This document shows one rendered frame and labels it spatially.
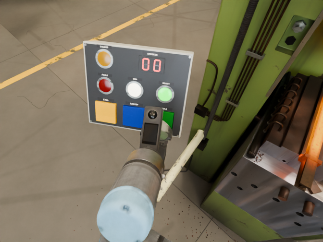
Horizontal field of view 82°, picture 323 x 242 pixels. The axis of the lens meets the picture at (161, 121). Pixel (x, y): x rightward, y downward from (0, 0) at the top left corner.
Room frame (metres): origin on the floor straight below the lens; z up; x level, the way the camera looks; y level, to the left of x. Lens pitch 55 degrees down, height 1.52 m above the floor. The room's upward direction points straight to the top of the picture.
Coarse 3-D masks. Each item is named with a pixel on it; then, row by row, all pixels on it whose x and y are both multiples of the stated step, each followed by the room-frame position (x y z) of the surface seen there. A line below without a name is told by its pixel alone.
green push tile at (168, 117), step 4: (164, 112) 0.38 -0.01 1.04; (168, 112) 0.38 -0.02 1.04; (172, 112) 0.38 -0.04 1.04; (164, 116) 0.37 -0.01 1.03; (168, 116) 0.37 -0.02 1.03; (172, 116) 0.37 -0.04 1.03; (164, 120) 0.36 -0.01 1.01; (168, 120) 0.36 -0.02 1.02; (172, 120) 0.36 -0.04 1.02; (168, 124) 0.35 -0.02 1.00; (172, 124) 0.35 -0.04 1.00; (172, 128) 0.35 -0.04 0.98
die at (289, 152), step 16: (304, 80) 0.59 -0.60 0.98; (320, 80) 0.58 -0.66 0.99; (288, 96) 0.50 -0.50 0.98; (304, 96) 0.49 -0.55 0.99; (320, 96) 0.48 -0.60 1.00; (288, 112) 0.42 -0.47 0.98; (304, 112) 0.41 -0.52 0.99; (272, 128) 0.35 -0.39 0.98; (288, 128) 0.35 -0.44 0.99; (304, 128) 0.35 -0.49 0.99; (272, 144) 0.29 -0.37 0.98; (288, 144) 0.28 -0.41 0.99; (304, 144) 0.28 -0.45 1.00; (288, 160) 0.25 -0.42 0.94; (320, 176) 0.19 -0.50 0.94
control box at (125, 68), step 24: (96, 48) 0.51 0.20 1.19; (120, 48) 0.50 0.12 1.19; (144, 48) 0.49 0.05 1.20; (96, 72) 0.47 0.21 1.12; (120, 72) 0.46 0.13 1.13; (144, 72) 0.45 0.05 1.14; (168, 72) 0.44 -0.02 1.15; (96, 96) 0.44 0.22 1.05; (120, 96) 0.43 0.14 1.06; (144, 96) 0.42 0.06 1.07; (120, 120) 0.38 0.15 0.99
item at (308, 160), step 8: (320, 112) 0.40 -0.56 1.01; (320, 120) 0.37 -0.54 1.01; (320, 128) 0.33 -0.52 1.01; (312, 136) 0.30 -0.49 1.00; (320, 136) 0.30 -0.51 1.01; (312, 144) 0.27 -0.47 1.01; (320, 144) 0.27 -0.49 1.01; (312, 152) 0.25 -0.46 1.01; (304, 160) 0.23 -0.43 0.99; (312, 160) 0.22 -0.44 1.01; (320, 160) 0.22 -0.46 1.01; (304, 168) 0.20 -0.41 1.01; (312, 168) 0.20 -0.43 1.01; (304, 176) 0.17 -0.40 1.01; (312, 176) 0.17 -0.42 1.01; (296, 184) 0.16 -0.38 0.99; (304, 184) 0.15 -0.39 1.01
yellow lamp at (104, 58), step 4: (100, 52) 0.50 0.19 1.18; (104, 52) 0.50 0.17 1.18; (100, 56) 0.49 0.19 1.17; (104, 56) 0.49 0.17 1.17; (108, 56) 0.49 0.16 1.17; (100, 60) 0.49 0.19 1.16; (104, 60) 0.48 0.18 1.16; (108, 60) 0.48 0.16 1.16; (100, 64) 0.48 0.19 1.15; (104, 64) 0.48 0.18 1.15; (108, 64) 0.48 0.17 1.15
